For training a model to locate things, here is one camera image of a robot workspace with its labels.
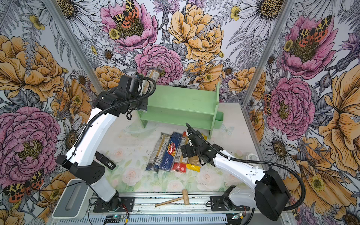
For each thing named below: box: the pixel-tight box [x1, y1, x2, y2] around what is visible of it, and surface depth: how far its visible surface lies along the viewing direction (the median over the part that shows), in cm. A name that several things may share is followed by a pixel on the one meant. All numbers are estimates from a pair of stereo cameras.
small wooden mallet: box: [154, 188, 190, 207], surface depth 78 cm
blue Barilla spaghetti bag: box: [158, 131, 183, 173], surface depth 91 cm
